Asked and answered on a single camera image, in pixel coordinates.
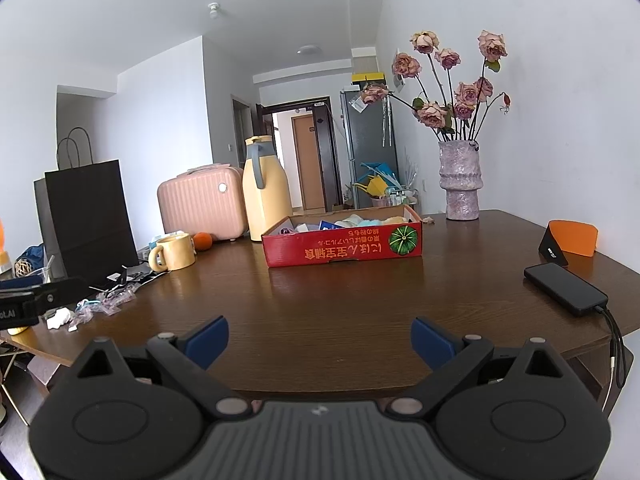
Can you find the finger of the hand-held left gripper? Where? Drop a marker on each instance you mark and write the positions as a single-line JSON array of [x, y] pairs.
[[15, 286], [65, 289]]

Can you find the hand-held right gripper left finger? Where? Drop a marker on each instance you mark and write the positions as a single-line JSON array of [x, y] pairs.
[[210, 341]]

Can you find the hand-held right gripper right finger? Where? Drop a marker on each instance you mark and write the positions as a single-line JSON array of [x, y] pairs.
[[432, 342]]

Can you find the yellow white hamster plush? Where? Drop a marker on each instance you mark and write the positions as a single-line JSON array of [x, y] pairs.
[[395, 219]]

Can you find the red cardboard box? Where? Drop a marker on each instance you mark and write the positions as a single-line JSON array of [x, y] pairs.
[[340, 250]]

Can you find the light blue plush toy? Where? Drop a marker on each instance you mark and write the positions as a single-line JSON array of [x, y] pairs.
[[371, 222]]

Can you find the cabbage plush toy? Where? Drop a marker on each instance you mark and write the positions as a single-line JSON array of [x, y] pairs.
[[347, 220]]

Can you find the blue tissue packet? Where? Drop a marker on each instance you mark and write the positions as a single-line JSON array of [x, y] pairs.
[[327, 224]]

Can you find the woven rattan ball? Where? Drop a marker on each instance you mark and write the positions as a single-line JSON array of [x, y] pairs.
[[23, 267]]

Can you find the clear drinking glass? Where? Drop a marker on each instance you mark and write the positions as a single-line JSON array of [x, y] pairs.
[[42, 276]]

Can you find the white paper scrap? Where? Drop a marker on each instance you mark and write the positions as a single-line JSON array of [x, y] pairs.
[[60, 319]]

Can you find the white straw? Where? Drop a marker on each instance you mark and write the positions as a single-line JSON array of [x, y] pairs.
[[51, 261]]

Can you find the dark blue cloth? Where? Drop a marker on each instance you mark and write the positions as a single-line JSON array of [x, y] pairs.
[[34, 254]]

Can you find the orange plastic object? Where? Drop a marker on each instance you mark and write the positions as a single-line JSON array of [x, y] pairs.
[[4, 245]]

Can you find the pile of clear candy wrappers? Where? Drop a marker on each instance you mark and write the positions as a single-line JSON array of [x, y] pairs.
[[112, 300]]

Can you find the black foil packet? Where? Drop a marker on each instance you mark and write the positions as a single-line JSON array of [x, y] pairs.
[[125, 277]]

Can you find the black paper bag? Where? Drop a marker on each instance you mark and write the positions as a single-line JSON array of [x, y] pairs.
[[90, 220]]

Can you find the yellow mug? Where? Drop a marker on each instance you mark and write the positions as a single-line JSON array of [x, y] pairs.
[[176, 254]]

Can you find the orange fruit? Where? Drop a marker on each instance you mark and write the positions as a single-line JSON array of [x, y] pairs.
[[203, 241]]

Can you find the pink ribbed suitcase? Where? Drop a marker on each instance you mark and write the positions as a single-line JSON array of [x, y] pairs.
[[200, 205]]

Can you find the black power bank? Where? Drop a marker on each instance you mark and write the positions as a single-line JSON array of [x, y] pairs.
[[565, 287]]

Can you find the yellow thermos jug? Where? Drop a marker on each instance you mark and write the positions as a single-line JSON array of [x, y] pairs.
[[267, 200]]

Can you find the clear vase with sticks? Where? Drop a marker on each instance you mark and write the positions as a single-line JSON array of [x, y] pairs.
[[410, 185]]

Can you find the purple ceramic vase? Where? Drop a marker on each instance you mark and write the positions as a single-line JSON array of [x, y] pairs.
[[460, 185]]

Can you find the yellow watering can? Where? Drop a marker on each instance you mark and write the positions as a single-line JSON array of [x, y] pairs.
[[372, 187]]

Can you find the orange black wedge stand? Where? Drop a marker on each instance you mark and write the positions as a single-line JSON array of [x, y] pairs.
[[572, 237]]

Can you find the blue plastic item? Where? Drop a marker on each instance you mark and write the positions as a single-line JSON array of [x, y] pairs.
[[377, 169]]

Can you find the grey refrigerator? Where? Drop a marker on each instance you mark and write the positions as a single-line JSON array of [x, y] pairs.
[[370, 150]]

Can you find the brown wooden door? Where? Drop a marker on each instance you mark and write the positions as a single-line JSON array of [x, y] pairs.
[[308, 160]]

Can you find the clear folded umbrella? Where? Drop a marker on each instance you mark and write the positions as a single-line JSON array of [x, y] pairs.
[[386, 125]]

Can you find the dried pink roses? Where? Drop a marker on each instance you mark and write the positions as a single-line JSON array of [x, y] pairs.
[[435, 112]]

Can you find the paper note on refrigerator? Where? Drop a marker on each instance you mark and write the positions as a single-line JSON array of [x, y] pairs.
[[357, 103]]

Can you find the yellow storage box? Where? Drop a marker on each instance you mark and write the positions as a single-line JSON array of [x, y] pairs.
[[368, 78]]

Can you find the round ceiling lamp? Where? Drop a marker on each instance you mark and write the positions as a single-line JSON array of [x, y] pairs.
[[309, 50]]

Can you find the white ceiling bulb socket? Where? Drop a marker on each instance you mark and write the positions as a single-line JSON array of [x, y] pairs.
[[214, 10]]

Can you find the dark door frame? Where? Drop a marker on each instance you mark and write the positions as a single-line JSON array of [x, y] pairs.
[[332, 160]]

